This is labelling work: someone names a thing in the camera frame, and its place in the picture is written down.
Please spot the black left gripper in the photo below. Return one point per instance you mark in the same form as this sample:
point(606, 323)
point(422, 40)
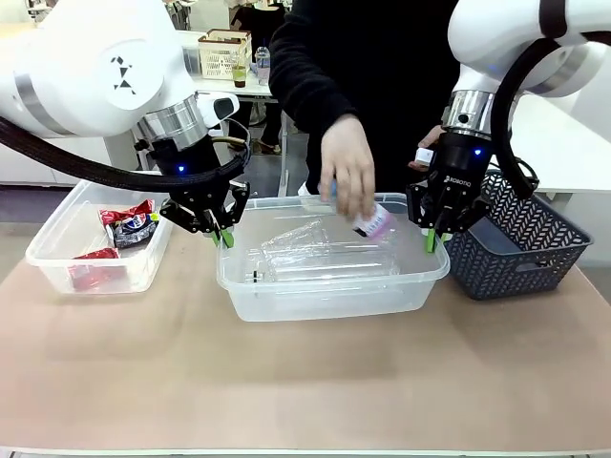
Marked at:
point(191, 167)

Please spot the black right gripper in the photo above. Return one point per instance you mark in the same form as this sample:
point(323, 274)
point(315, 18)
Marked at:
point(460, 162)

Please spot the small white object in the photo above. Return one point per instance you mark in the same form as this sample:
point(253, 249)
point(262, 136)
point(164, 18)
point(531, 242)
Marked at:
point(424, 157)

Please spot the clear bottle pink label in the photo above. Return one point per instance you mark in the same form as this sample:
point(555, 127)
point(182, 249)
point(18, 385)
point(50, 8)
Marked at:
point(374, 222)

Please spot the black blue snack wrapper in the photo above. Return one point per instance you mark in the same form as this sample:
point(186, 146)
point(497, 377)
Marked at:
point(133, 231)

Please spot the red snack wrapper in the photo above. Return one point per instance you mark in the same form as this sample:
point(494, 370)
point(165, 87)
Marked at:
point(126, 212)
point(98, 269)

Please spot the crushed clear plastic bottle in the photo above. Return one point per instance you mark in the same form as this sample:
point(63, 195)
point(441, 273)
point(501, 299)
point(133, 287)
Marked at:
point(298, 241)

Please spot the clear plastic container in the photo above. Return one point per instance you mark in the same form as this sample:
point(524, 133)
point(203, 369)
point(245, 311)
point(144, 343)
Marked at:
point(52, 257)
point(334, 291)

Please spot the person right forearm black sleeve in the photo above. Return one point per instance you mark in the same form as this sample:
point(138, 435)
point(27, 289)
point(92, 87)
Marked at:
point(310, 90)

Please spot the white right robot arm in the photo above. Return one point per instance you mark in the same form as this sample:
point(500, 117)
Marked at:
point(487, 43)

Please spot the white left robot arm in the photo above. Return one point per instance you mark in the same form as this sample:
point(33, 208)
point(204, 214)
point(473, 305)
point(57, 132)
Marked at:
point(95, 71)

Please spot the dark blue woven plastic basket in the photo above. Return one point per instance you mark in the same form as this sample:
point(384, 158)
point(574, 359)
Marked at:
point(520, 248)

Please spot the person left hand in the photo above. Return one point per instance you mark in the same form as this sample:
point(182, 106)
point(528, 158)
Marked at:
point(429, 138)

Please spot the person right hand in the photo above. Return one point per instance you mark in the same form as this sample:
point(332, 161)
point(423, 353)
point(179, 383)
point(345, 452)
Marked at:
point(348, 162)

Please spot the white background table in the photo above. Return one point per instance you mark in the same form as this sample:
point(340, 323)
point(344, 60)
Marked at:
point(260, 93)

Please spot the white side table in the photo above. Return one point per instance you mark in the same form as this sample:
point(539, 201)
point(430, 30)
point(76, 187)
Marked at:
point(558, 143)

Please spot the cup with brown drink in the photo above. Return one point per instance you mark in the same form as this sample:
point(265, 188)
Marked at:
point(239, 74)

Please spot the white slotted crate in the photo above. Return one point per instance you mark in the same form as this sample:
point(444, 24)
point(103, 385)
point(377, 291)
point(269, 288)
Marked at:
point(222, 59)

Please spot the clear storage bin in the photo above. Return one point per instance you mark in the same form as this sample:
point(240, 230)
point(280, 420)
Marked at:
point(191, 59)

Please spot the clear bottle on table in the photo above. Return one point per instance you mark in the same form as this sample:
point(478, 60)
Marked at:
point(262, 67)

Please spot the person in black sweater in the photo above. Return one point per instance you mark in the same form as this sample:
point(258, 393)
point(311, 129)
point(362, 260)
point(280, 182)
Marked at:
point(396, 57)

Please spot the white cabinet wooden top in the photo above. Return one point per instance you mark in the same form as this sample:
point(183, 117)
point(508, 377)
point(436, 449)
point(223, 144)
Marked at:
point(48, 160)

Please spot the background person in black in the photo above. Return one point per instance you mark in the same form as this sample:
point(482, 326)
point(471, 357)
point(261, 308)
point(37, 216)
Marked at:
point(258, 24)

